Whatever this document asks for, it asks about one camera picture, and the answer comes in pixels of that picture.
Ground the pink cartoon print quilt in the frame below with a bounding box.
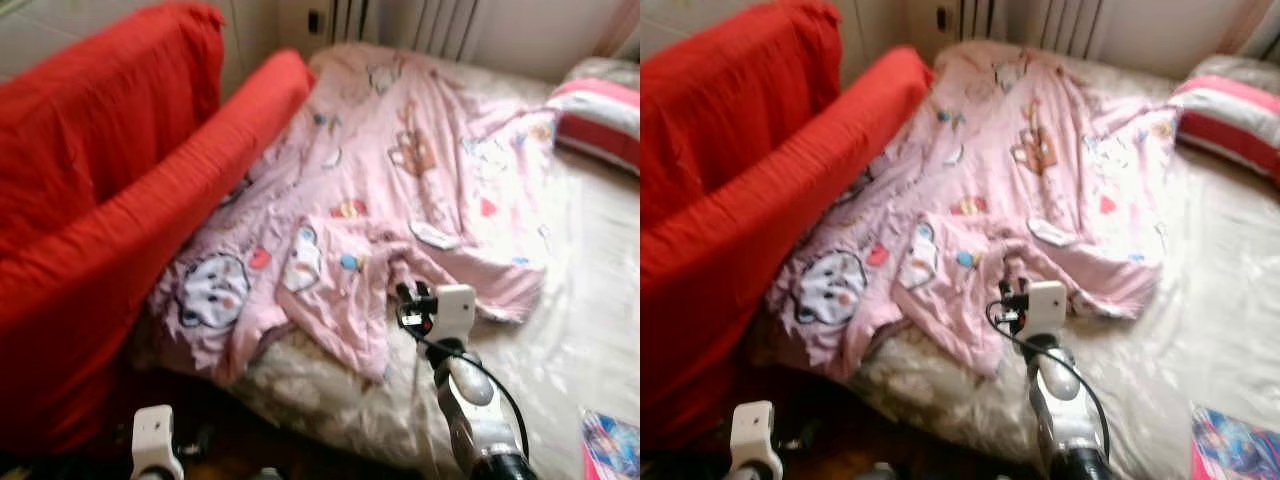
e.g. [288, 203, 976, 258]
[148, 42, 561, 386]
[765, 40, 1181, 381]

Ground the colourful comic book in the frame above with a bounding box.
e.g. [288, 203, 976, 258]
[580, 410, 641, 480]
[1190, 405, 1280, 480]

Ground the bed with beige floral sheet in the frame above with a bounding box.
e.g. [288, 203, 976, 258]
[130, 42, 641, 480]
[755, 40, 1280, 480]

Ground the red white blue striped pillow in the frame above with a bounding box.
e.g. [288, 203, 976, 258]
[545, 78, 641, 176]
[1170, 75, 1280, 181]

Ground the small beige pillow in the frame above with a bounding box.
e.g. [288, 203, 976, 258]
[1190, 55, 1280, 96]
[565, 57, 641, 91]

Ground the red folded futon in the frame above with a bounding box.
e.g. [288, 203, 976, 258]
[640, 0, 936, 451]
[0, 2, 316, 456]

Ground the white quilted mattress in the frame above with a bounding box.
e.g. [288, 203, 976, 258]
[0, 0, 176, 83]

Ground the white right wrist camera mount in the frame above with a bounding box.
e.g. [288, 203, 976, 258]
[1027, 281, 1069, 336]
[433, 285, 478, 341]

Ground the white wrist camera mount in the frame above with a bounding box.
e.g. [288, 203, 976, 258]
[132, 405, 184, 480]
[433, 285, 478, 341]
[728, 400, 781, 480]
[1027, 281, 1069, 336]

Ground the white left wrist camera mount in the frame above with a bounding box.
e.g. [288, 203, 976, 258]
[728, 400, 781, 480]
[132, 405, 184, 480]

